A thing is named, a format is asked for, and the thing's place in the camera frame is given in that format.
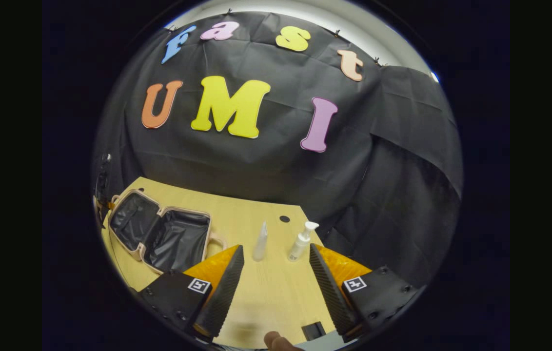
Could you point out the black table bracket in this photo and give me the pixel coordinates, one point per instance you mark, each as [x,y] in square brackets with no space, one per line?
[314,330]

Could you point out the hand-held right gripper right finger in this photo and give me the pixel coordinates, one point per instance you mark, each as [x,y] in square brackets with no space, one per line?
[329,287]

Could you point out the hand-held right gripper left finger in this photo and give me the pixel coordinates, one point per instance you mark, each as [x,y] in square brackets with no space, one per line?
[225,285]

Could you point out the black backdrop cloth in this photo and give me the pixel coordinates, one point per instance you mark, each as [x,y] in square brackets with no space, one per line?
[276,165]

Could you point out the white skin care tube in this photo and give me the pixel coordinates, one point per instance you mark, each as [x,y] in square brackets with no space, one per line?
[260,243]

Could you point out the white pump bottle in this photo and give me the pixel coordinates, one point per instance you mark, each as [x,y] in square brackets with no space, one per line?
[299,244]

